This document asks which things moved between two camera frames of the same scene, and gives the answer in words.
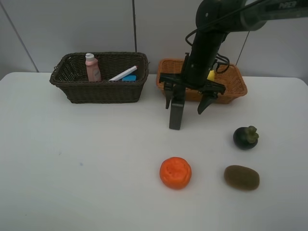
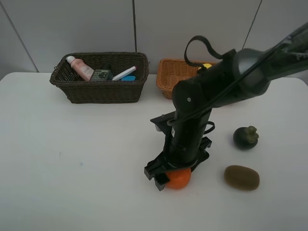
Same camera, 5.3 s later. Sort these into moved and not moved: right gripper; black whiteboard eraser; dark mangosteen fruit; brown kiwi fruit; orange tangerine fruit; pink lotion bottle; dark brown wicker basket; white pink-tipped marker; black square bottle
Moved: pink lotion bottle; black square bottle; right gripper
Not moved: brown kiwi fruit; white pink-tipped marker; dark brown wicker basket; dark mangosteen fruit; orange tangerine fruit; black whiteboard eraser
